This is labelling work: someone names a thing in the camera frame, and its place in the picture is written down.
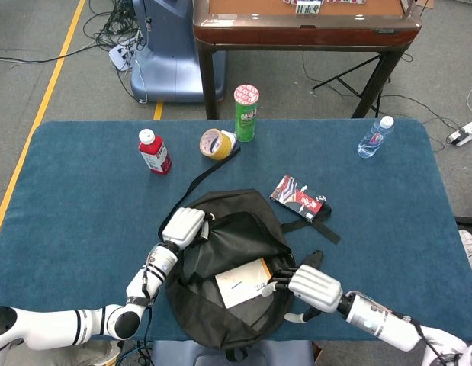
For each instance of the row of mahjong tiles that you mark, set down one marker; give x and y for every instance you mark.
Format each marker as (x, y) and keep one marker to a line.
(308, 7)

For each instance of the green chip can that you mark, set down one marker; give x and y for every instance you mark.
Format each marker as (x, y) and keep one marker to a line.
(246, 118)

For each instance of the clear water bottle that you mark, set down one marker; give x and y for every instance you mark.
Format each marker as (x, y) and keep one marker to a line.
(373, 141)

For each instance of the red black snack packet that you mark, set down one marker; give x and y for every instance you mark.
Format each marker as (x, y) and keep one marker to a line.
(296, 196)

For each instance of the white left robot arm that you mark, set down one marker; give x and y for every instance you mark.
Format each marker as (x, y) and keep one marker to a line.
(49, 324)

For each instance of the white power strip black plug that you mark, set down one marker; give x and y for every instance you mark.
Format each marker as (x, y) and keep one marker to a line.
(466, 133)

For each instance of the red juice bottle white cap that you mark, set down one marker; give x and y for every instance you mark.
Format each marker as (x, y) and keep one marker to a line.
(155, 156)

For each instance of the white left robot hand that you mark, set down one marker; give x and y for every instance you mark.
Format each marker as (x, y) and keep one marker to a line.
(182, 226)

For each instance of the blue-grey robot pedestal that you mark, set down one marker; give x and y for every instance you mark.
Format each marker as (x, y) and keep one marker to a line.
(171, 57)

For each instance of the yellow tape roll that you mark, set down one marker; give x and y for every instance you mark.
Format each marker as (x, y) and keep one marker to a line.
(220, 150)

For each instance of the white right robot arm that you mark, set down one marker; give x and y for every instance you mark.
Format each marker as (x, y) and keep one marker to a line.
(384, 324)

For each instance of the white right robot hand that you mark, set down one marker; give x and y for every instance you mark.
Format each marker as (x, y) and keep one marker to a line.
(315, 289)

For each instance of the blue table cloth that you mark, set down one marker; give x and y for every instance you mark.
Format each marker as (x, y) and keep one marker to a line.
(87, 198)

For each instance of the white book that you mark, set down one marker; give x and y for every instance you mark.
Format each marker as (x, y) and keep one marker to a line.
(243, 284)

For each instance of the white sneaker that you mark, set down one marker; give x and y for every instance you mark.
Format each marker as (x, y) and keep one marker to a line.
(102, 352)
(471, 248)

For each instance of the white power strip with plugs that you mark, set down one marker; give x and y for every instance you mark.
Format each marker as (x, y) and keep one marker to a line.
(121, 55)

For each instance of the black fabric backpack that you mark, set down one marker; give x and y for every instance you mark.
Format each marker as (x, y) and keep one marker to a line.
(235, 236)

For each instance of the blue-grey robot torso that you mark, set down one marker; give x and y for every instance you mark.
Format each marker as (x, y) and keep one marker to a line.
(182, 354)

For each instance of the brown mahjong table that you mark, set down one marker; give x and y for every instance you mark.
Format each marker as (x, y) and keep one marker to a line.
(308, 32)

